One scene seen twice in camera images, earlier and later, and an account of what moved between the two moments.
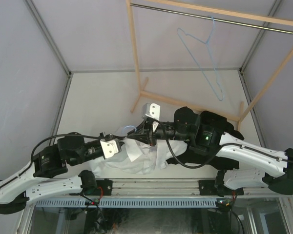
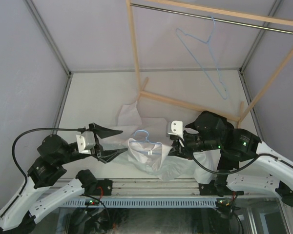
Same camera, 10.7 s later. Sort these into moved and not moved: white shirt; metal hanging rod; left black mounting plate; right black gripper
Moved: white shirt; right black gripper
Not moved: left black mounting plate; metal hanging rod
